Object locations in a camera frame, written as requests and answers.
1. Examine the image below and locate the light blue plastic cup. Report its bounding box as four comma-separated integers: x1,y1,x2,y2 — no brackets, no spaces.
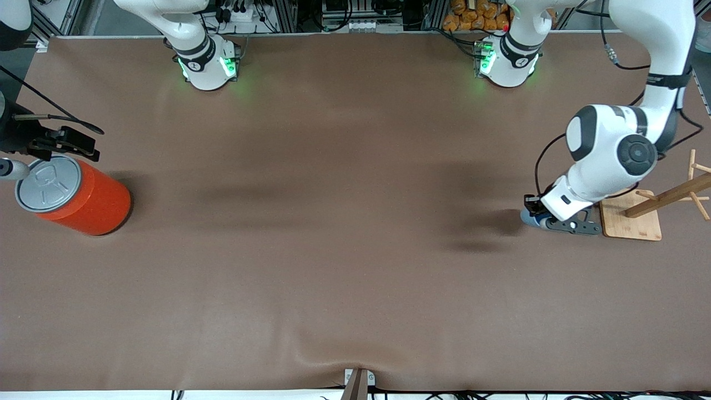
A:
520,209,549,229

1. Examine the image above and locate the wooden mug tree rack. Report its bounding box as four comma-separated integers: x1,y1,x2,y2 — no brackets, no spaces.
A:
598,149,711,242

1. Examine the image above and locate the orange can with grey lid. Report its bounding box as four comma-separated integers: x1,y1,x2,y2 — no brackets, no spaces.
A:
15,154,132,237

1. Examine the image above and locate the orange snack bag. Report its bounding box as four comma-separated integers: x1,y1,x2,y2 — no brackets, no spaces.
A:
443,0,512,32

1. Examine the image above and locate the white power strip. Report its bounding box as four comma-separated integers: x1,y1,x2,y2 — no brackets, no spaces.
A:
221,4,267,23

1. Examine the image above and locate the brown table mat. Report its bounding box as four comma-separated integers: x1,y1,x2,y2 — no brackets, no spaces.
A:
0,31,711,392

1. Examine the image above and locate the white terminal strip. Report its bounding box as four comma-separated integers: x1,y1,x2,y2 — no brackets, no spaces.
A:
347,19,404,32

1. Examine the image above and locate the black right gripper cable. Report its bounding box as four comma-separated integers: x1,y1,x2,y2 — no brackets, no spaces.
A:
0,66,105,136

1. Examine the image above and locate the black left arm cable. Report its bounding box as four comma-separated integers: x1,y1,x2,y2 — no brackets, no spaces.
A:
534,0,705,199

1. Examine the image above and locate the metal clamp bracket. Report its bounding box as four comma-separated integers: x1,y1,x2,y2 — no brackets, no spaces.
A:
344,368,376,387

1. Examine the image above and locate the brown camera post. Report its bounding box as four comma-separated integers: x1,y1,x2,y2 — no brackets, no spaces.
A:
340,369,369,400

